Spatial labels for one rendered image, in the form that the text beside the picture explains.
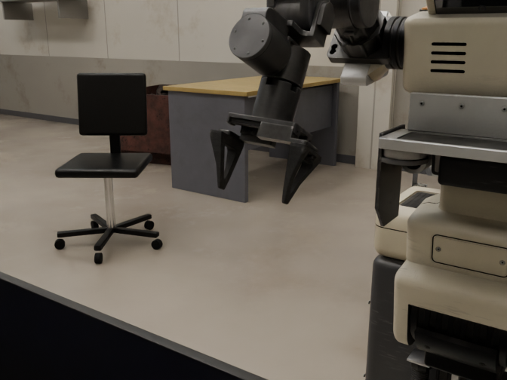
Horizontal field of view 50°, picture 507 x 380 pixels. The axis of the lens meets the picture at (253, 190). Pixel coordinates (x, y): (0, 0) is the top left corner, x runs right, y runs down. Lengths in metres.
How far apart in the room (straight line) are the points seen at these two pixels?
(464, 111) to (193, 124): 3.41
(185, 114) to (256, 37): 3.55
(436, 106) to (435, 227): 0.20
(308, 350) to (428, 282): 1.32
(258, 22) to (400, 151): 0.30
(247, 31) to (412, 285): 0.51
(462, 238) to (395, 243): 0.35
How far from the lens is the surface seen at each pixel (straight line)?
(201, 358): 0.23
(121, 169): 2.99
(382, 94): 4.99
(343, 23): 0.87
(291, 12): 0.76
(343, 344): 2.29
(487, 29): 0.89
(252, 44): 0.67
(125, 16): 6.99
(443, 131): 0.90
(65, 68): 7.94
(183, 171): 4.33
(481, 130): 0.88
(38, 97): 8.52
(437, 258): 0.98
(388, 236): 1.28
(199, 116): 4.12
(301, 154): 0.68
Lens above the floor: 1.19
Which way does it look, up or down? 16 degrees down
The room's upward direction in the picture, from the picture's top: straight up
